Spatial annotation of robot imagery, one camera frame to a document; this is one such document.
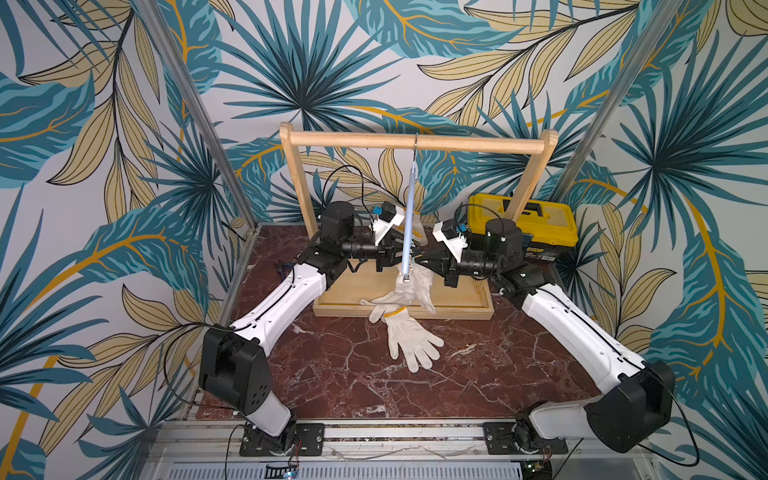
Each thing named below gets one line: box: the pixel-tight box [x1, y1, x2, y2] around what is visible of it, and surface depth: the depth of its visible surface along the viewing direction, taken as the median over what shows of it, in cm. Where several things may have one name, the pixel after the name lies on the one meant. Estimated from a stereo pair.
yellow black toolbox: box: [466, 194, 579, 262], surface depth 102 cm
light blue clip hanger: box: [402, 132, 419, 283], surface depth 51 cm
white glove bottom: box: [384, 306, 445, 373], surface depth 92 cm
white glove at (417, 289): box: [394, 258, 435, 314], surface depth 78 cm
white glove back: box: [360, 290, 403, 324], surface depth 93 cm
